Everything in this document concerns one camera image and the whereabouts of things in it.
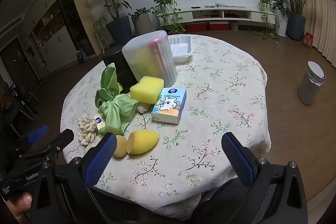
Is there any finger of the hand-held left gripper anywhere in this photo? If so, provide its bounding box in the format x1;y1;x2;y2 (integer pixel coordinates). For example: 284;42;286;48
10;125;50;159
25;129;75;161

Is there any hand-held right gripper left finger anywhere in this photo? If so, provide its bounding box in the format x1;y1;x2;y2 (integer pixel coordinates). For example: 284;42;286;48
30;132;118;224

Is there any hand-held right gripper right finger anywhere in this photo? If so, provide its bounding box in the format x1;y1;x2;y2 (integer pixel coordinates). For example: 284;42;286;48
221;132;308;224

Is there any small yellow egg-shaped sponge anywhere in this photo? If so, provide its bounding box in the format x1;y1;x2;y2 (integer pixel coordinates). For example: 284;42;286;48
113;135;127;157

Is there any cream chenille cloth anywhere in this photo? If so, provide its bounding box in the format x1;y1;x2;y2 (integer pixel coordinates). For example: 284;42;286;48
77;112;101;147

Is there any yellow pack with blue label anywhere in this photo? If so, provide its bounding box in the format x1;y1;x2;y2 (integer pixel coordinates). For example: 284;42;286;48
92;113;108;135

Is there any large yellow egg-shaped sponge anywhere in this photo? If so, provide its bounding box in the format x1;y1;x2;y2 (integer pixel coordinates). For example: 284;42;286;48
127;130;160;155

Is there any green cloth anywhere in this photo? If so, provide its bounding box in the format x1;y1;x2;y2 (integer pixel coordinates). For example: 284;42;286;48
95;63;138;135

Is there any cream knitted scrubber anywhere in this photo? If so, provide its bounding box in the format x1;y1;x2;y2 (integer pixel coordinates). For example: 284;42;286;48
135;101;151;115

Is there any blue printed tissue pack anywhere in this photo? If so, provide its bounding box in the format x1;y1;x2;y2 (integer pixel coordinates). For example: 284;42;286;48
151;87;187;125

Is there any white plastic tray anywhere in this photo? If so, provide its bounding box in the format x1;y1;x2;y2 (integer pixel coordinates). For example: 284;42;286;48
167;34;195;64

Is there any person's left hand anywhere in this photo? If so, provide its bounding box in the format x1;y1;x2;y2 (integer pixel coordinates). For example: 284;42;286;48
5;191;33;224

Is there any dark dining chair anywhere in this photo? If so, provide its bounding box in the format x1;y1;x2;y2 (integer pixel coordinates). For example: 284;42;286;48
0;80;40;132

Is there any dark door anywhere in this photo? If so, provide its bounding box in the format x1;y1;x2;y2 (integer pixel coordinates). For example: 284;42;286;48
0;38;29;85

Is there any blue toy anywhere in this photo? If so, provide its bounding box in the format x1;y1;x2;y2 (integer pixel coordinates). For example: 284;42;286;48
76;50;88;63

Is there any grey trash can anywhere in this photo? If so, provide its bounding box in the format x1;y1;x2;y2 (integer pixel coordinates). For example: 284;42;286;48
298;61;326;105

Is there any translucent plastic container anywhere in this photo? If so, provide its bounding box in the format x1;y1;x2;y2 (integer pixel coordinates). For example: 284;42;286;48
122;30;177;86

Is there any pink cloth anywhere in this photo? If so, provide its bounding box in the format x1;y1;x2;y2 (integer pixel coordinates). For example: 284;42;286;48
147;39;171;83

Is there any dark blue square planter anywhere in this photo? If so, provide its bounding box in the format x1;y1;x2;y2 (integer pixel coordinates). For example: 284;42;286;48
105;15;133;46

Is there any spider plant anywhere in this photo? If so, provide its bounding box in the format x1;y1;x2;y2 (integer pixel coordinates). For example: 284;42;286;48
92;10;111;38

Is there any dark glass display cabinet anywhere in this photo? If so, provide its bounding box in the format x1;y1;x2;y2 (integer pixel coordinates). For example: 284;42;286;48
52;0;95;56

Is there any red storage box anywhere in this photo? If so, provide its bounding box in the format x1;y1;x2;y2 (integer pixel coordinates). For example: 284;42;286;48
209;22;229;31
185;22;208;32

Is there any red paper bag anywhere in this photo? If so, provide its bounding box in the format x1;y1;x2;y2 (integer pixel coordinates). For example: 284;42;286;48
302;31;314;49

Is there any grey ribbed planter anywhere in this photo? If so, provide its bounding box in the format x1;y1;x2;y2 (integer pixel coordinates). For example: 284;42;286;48
131;13;153;36

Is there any white tall planter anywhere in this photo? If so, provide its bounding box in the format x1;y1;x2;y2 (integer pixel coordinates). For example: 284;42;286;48
278;13;288;38

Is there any white television cabinet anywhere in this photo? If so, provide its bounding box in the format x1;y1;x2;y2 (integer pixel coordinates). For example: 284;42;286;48
155;6;281;30

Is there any dark grey square planter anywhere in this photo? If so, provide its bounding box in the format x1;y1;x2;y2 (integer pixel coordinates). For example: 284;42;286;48
286;12;306;41

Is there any small leafy plant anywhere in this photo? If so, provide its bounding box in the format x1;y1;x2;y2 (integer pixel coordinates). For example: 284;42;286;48
134;7;151;17

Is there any hanging vine plant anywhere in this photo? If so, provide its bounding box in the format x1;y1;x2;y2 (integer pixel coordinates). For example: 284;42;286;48
257;0;281;42

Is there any trailing pothos plant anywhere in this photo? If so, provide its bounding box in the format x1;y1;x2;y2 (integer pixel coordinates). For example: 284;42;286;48
151;0;187;34

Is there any beige curtain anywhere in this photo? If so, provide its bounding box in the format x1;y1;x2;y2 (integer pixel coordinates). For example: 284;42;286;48
290;0;336;69

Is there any white wall cabinet unit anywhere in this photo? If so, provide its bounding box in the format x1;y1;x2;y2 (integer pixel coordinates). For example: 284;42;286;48
16;0;79;77

